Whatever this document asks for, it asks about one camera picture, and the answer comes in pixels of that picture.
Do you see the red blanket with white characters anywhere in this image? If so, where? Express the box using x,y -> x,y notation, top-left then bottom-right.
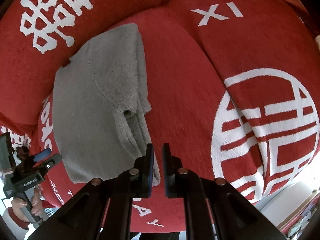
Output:
1,0 -> 319,233

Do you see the cluttered wooden shelf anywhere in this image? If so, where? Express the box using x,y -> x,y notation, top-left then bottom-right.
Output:
277,190 -> 319,239

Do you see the grey knit sweater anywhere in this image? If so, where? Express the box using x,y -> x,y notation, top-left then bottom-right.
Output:
52,23 -> 151,183

